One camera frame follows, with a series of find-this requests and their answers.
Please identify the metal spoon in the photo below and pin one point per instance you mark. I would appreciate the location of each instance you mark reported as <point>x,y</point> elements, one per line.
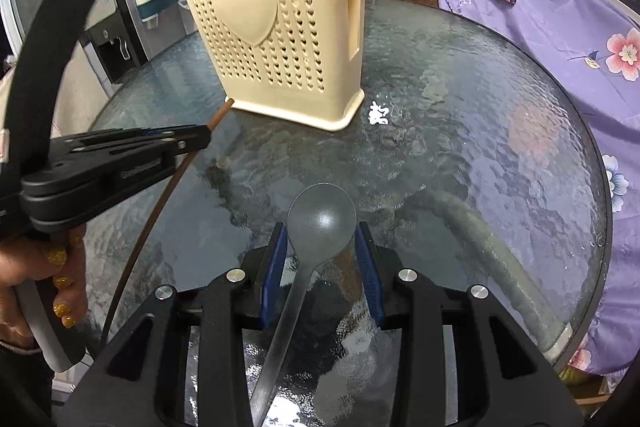
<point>322,217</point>

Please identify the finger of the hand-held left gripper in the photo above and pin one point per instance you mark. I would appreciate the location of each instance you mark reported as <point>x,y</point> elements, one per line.
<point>130,138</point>
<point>100,187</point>

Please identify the water dispenser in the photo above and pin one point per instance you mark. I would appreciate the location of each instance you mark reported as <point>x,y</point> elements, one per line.
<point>112,37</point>

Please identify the person's left forearm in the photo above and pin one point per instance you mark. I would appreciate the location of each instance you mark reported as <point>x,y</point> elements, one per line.
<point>20,382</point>

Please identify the brown wooden chopstick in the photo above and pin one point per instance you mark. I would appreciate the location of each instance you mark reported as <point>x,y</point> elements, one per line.
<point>150,227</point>

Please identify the grey table leg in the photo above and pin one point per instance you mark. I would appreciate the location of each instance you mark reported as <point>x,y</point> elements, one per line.
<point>500,257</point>

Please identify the beige plastic utensil holder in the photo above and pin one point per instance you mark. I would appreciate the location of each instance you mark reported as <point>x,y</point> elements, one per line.
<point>300,57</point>

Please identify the purple floral cloth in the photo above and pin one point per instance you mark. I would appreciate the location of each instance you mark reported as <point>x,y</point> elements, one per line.
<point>560,57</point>

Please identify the person's left hand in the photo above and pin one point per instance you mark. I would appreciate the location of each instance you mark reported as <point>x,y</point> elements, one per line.
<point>30,267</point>

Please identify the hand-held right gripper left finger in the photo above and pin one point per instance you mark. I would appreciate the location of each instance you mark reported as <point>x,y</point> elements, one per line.
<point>272,277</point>

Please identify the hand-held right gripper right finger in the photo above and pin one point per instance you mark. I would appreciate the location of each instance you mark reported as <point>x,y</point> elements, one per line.
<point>371,277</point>

